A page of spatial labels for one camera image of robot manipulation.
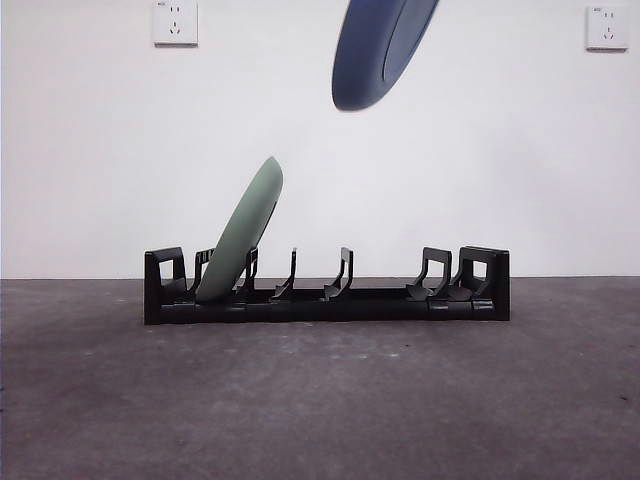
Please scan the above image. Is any pale green round plate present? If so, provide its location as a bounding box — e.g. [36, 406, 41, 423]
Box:
[195, 155, 285, 304]

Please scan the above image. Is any blue round plate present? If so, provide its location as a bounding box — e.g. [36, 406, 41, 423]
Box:
[331, 0, 442, 113]

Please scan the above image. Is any black plastic plate rack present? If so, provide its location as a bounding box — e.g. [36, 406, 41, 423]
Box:
[143, 245, 512, 325]

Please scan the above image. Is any white wall power outlet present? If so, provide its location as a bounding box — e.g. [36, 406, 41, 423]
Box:
[153, 0, 199, 49]
[585, 5, 630, 52]

